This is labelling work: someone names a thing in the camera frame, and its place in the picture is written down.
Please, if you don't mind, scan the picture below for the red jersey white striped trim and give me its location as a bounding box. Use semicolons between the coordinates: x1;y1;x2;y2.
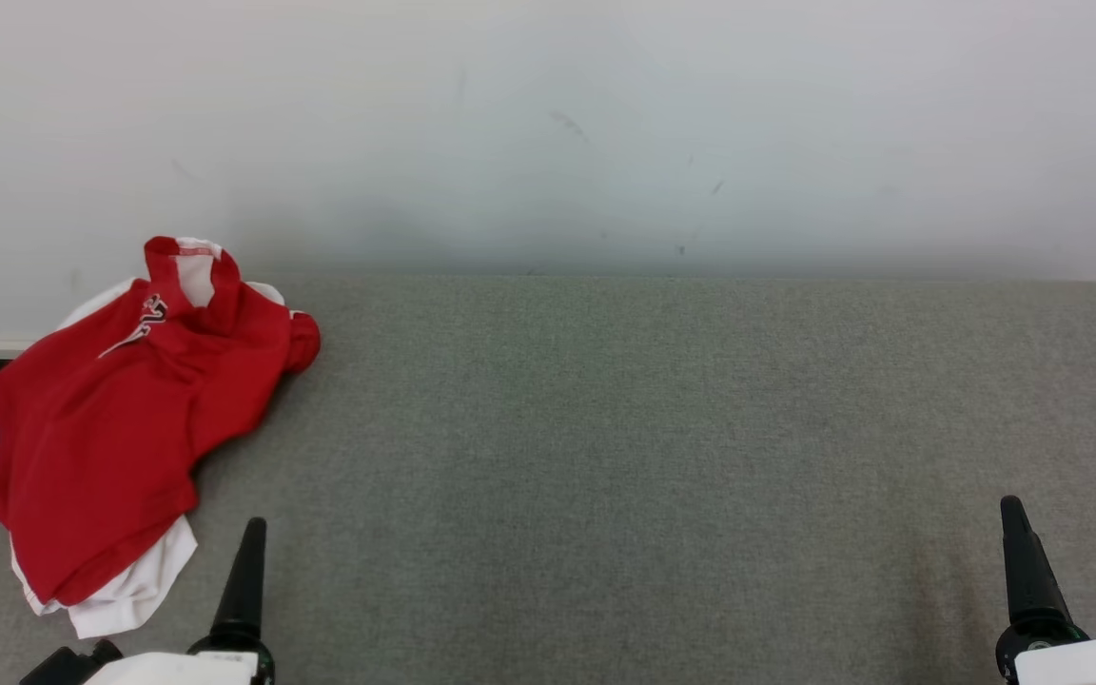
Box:
0;276;199;640

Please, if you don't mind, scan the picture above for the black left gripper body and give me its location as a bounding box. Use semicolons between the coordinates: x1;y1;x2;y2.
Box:
188;636;276;685

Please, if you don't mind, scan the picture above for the red garment small Bulls print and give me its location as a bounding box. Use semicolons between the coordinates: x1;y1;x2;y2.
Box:
96;236;322;477

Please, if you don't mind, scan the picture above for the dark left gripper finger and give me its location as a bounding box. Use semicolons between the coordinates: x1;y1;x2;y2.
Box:
210;519;268;644

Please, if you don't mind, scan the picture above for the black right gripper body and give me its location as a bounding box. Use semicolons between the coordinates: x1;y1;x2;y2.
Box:
995;620;1091;685

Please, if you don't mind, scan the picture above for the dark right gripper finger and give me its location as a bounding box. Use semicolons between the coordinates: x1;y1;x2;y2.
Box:
1001;496;1073;632

